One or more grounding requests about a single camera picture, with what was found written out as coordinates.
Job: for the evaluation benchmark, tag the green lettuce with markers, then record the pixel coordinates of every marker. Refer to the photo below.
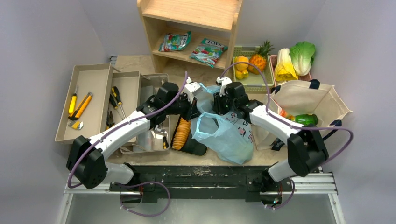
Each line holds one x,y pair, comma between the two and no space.
302,57

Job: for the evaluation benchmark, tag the stubby black yellow screwdriver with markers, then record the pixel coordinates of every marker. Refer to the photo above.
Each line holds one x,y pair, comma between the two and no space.
165,143

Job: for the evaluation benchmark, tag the light blue plastic grocery bag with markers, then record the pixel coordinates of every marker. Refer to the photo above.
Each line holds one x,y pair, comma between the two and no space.
227,135

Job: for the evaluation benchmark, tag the black rectangular tray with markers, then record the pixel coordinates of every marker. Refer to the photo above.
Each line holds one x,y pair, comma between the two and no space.
191,146

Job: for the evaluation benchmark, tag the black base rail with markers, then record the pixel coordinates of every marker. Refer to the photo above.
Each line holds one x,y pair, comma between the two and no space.
248,183

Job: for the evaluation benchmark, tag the orange snack packet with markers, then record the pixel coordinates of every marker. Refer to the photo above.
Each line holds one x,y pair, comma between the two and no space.
286,115

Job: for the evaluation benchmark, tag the green plastic basket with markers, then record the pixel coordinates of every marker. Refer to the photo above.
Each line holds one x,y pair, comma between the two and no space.
253,82

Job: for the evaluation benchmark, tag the candy bag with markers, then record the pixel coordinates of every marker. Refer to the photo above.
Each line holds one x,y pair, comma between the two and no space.
208,52
175,42

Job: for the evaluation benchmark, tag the yellow white napa cabbage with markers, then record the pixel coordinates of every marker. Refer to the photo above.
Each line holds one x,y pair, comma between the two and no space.
284,70

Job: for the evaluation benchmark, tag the grey open toolbox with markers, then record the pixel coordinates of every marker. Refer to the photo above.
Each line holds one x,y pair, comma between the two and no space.
153,139

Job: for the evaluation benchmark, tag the beige canvas tote bag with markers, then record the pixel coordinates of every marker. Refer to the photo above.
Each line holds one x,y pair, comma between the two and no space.
303,97

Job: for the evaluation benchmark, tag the right candy bag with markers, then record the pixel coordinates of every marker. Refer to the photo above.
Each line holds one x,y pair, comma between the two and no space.
208,52

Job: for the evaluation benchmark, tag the green bottle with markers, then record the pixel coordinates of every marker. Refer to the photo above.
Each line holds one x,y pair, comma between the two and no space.
305,119

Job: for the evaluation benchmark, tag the wooden shelf unit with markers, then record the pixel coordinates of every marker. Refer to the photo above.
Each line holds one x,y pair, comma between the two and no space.
216,20

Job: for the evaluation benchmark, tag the small yellow screwdriver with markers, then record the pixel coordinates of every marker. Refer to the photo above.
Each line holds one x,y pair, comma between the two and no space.
73,101

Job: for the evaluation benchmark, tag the left candy bag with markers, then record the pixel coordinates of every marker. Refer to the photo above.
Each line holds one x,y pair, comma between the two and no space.
175,42

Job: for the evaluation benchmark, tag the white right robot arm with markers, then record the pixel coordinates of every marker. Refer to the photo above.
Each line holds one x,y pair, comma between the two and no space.
305,146

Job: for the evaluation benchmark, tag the orange spiral bread loaf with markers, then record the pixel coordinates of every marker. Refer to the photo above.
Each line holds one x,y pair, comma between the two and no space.
181,134

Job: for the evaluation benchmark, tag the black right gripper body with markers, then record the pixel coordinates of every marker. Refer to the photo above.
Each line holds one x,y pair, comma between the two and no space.
219,105

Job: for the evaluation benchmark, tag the pineapple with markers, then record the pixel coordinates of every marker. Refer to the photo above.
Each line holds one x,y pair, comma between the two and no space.
259,59

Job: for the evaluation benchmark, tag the yellow utility knife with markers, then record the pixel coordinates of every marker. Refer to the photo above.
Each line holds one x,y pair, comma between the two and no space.
74,116

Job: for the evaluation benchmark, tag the orange fruit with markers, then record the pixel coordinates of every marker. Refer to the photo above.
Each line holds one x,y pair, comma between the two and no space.
241,63

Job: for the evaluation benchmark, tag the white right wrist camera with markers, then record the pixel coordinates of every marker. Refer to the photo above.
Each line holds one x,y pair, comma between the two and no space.
223,82

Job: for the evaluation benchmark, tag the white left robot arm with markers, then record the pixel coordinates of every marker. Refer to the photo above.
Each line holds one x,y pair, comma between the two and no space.
87,159

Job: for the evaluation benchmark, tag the pink plastic basket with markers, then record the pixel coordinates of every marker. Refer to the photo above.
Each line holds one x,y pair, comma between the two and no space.
273,63

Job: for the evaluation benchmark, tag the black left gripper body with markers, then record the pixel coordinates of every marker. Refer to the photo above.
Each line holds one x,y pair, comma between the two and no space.
183,107

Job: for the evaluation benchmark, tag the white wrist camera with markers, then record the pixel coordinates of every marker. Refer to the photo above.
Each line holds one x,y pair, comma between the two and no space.
192,89
223,82

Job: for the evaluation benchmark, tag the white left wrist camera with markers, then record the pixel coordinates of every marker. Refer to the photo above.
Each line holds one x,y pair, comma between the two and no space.
192,89

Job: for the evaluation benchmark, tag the beige toolbox tray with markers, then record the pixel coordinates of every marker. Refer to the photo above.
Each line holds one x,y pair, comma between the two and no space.
98,79

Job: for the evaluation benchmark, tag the yellow handled pliers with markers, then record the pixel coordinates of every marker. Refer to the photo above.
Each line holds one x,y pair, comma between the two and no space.
109,120

